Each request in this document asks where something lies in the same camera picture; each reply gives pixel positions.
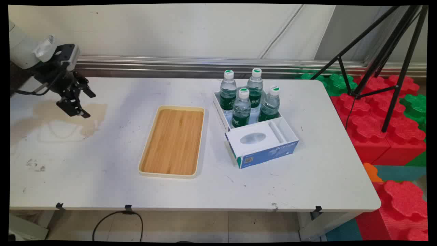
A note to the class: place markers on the black table clip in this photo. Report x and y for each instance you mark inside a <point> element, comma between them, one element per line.
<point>128,208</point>
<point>317,211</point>
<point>59,206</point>

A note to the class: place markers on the aluminium wall rail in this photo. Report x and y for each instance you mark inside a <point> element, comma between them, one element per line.
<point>205,65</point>

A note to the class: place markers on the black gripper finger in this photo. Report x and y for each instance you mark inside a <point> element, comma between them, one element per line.
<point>85,89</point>
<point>73,107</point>

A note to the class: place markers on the large red foam block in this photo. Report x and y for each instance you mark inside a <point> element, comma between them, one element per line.
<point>372,126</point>

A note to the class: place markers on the wooden tray with cream rim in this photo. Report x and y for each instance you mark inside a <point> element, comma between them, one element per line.
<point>173,141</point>

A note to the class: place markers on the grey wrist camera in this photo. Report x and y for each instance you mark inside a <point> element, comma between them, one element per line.
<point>68,53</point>

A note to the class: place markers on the white and blue cardboard box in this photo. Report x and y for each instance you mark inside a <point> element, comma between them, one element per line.
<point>261,141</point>

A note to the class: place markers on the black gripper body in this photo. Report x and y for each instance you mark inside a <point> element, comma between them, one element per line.
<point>59,80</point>

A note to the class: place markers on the black tripod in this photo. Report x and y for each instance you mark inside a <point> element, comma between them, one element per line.
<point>392,51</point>

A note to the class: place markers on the teal foam mat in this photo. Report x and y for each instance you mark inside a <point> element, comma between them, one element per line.
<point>401,172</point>
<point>343,231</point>

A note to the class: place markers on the green label water bottle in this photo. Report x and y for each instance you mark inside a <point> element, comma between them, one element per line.
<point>228,92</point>
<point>254,87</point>
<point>269,106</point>
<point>241,111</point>

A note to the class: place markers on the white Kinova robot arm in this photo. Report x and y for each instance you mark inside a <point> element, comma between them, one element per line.
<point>20,48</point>

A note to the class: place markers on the orange foam piece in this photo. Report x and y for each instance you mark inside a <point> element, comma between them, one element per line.
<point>371,172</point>

